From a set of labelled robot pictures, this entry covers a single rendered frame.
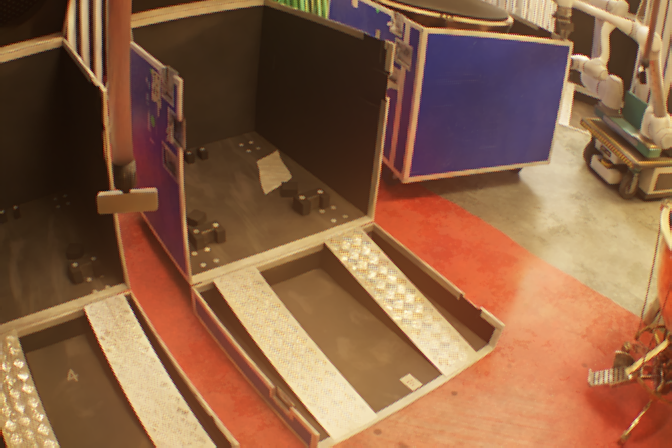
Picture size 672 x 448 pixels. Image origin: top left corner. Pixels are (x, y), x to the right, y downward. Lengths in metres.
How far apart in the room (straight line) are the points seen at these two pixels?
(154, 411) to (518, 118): 2.33
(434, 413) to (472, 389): 0.19
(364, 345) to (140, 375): 0.86
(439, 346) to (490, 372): 0.24
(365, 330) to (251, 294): 0.44
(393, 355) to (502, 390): 0.46
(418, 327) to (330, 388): 0.46
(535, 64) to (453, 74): 0.55
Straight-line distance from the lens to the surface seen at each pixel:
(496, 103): 2.94
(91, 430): 1.89
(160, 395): 1.87
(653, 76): 3.29
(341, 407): 1.90
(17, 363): 2.01
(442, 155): 2.88
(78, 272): 2.16
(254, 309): 2.07
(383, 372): 2.05
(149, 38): 2.71
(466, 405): 2.02
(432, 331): 2.19
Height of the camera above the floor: 1.54
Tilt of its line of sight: 31 degrees down
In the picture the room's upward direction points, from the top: 6 degrees clockwise
